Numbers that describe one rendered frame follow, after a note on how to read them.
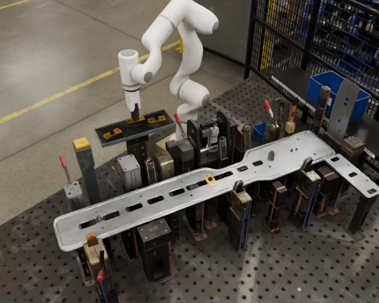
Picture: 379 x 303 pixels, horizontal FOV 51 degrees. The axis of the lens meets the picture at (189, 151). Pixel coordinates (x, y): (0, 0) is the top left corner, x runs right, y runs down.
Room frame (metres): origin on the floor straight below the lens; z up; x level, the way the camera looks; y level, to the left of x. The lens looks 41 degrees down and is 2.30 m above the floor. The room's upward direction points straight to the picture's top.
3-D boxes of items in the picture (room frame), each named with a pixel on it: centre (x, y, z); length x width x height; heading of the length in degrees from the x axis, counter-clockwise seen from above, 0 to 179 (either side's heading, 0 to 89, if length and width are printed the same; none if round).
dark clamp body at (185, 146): (1.46, 0.02, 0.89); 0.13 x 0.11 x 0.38; 26
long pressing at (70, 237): (1.28, -0.08, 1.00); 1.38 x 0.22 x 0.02; 116
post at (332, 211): (1.39, -0.74, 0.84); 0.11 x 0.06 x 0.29; 26
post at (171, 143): (1.45, 0.08, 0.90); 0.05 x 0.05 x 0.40; 26
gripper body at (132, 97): (1.50, 0.25, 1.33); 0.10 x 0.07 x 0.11; 22
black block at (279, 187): (1.26, -0.42, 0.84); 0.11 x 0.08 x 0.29; 26
